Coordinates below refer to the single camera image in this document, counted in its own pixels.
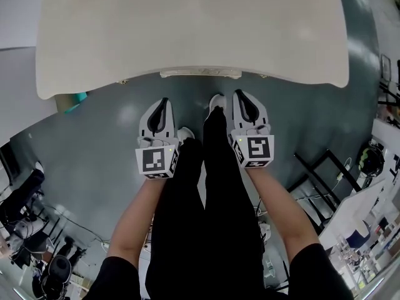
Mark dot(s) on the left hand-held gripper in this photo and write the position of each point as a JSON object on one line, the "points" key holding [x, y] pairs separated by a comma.
{"points": [[154, 161]]}

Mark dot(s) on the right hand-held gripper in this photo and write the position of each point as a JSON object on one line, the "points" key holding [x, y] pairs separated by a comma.
{"points": [[257, 148]]}

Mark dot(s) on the cream upholstered stool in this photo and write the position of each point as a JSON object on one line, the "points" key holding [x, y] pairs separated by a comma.
{"points": [[200, 72]]}

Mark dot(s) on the cream ornate dressing table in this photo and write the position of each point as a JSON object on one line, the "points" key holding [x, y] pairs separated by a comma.
{"points": [[187, 36]]}

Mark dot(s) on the person's left forearm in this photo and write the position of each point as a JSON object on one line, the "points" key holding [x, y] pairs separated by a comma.
{"points": [[137, 220]]}

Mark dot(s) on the person's right forearm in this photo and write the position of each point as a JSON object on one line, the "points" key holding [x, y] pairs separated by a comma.
{"points": [[281, 211]]}

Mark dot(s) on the person's left white shoe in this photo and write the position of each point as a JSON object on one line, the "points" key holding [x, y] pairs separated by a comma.
{"points": [[186, 133]]}

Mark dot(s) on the person's black trousers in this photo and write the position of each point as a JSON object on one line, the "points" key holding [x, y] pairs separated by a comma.
{"points": [[218, 198]]}

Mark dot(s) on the black folding stand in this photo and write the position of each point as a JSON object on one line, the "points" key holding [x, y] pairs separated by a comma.
{"points": [[325, 180]]}

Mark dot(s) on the black and green helmet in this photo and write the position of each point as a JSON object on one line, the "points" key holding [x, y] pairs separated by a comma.
{"points": [[372, 159]]}

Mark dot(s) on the white marble-pattern table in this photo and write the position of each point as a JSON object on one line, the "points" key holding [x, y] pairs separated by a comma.
{"points": [[350, 217]]}

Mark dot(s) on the blue chair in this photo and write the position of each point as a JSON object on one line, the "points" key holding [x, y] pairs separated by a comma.
{"points": [[357, 238]]}

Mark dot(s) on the person's black shirt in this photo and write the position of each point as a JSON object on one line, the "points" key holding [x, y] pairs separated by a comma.
{"points": [[312, 270]]}

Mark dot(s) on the black office chair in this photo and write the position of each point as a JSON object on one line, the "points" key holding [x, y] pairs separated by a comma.
{"points": [[57, 270]]}

